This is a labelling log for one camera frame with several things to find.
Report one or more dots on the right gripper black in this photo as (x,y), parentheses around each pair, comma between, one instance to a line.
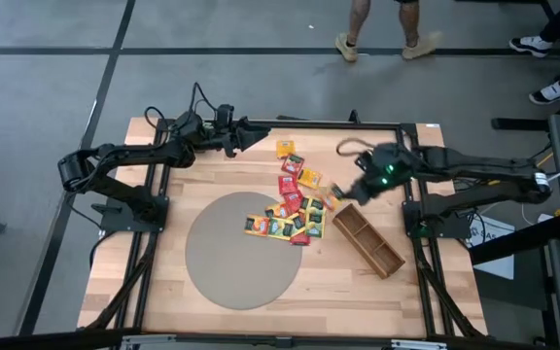
(389,167)

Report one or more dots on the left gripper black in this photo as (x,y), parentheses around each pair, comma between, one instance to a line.
(219,138)

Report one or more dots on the orange peach tea packet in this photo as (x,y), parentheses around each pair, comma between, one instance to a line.
(257,225)
(277,210)
(329,198)

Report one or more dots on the wooden compartment tray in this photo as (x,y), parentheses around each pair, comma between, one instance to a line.
(358,228)

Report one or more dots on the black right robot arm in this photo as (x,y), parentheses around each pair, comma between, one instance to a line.
(479,166)

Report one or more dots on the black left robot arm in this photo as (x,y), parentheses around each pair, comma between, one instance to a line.
(134,153)

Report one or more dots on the red tea packet dark band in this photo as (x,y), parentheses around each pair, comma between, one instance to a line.
(293,164)

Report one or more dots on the dark green tea packet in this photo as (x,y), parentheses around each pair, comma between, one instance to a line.
(298,221)

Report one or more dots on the round grey table mat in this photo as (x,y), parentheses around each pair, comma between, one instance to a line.
(231,262)

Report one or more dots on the white paper sheet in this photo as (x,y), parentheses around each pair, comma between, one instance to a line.
(499,267)

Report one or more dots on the black metal beam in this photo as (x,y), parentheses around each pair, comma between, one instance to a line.
(518,240)

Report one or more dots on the black metal bar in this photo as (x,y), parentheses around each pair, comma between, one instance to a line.
(518,124)

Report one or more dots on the person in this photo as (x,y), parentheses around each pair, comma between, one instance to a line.
(409,22)
(530,45)

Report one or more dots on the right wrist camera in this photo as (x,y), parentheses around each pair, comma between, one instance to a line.
(365,160)

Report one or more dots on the black aluminium table frame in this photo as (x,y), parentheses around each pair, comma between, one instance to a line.
(338,125)

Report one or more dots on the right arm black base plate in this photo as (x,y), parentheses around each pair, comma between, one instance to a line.
(455,228)

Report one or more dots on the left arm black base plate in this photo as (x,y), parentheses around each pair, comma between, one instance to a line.
(115,221)

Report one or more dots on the black horizontal rail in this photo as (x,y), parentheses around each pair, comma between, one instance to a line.
(42,340)

